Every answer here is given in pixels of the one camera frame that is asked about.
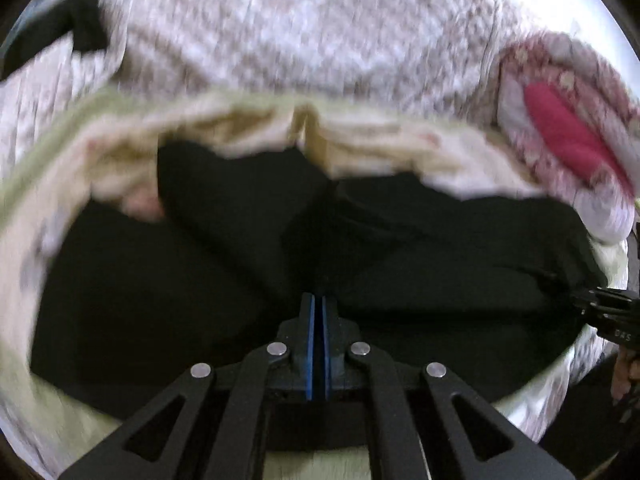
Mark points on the black pants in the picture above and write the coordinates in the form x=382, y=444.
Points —
x=200, y=285

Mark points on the pink floral folded quilt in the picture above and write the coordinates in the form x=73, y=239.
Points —
x=565, y=135

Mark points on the person's right hand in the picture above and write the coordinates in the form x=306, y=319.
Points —
x=624, y=375

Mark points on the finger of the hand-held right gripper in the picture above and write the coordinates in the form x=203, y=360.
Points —
x=600, y=302

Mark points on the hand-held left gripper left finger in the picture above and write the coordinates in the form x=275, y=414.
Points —
x=310, y=360

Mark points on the white beige quilted bedspread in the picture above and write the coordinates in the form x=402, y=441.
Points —
x=300, y=35

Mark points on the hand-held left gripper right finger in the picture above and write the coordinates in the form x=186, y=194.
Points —
x=327, y=360

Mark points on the floral fleece blanket green edge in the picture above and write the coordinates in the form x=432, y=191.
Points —
x=100, y=160

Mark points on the dark cloth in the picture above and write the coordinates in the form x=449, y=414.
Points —
x=85, y=15

